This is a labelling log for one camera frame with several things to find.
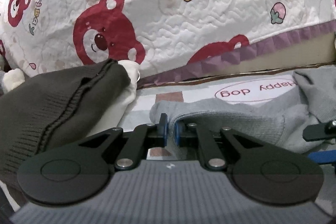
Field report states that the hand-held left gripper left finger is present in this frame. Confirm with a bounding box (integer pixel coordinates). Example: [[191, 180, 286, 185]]
[[77, 113, 168, 171]]

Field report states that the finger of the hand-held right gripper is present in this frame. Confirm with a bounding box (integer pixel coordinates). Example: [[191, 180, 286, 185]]
[[308, 151, 336, 165], [302, 119, 336, 143]]

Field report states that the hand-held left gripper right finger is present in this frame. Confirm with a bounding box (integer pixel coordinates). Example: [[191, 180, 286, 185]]
[[173, 122, 265, 171]]

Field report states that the grey knit sweater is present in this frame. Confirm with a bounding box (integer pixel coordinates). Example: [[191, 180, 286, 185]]
[[150, 68, 336, 159]]

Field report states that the checkered dog-print rug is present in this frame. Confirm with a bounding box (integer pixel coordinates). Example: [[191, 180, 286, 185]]
[[115, 64, 336, 161]]

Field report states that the cream cloth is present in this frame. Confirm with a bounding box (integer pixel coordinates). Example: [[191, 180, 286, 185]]
[[100, 60, 141, 135]]

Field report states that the white bear-print quilt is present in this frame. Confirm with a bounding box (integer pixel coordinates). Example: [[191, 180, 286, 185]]
[[0, 0, 336, 83]]

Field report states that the dark brown knit sweater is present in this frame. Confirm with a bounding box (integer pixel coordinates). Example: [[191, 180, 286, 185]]
[[0, 59, 132, 188]]

